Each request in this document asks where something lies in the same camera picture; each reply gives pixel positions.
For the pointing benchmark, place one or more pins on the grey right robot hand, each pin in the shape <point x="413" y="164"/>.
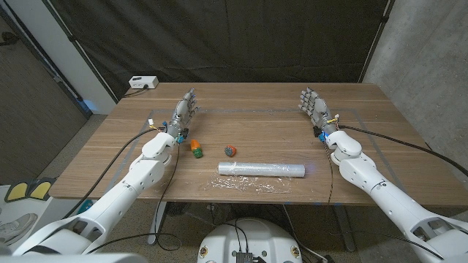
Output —
<point x="319" y="111"/>

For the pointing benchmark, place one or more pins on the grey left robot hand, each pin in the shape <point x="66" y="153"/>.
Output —
<point x="181" y="117"/>

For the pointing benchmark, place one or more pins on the red grey toy fruit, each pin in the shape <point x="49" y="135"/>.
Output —
<point x="230" y="150"/>

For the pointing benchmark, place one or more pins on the clear plastic wrap sheet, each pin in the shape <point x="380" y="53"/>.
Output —
<point x="248" y="183"/>

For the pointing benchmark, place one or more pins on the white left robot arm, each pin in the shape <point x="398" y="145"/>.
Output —
<point x="120" y="190"/>

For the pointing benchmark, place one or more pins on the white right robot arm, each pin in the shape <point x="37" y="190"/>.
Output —
<point x="384" y="197"/>

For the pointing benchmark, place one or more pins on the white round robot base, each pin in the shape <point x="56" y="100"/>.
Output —
<point x="248" y="241"/>

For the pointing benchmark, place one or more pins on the orange green toy carrot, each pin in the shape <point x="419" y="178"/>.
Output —
<point x="196" y="148"/>

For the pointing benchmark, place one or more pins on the white power strip box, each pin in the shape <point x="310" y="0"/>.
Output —
<point x="143" y="82"/>

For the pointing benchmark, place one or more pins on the black backdrop curtain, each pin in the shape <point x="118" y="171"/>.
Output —
<point x="219" y="36"/>

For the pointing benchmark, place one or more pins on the grey table leg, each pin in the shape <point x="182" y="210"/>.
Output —
<point x="345" y="230"/>
<point x="155" y="226"/>

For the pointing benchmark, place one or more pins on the black backdrop stand pole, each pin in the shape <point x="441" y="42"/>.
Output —
<point x="73" y="39"/>
<point x="384" y="19"/>

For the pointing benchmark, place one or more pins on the yellow black foot pedal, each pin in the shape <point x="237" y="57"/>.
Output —
<point x="16" y="191"/>
<point x="41" y="189"/>

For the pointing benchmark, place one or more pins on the grey white sneaker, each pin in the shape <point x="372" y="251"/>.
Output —
<point x="16" y="228"/>

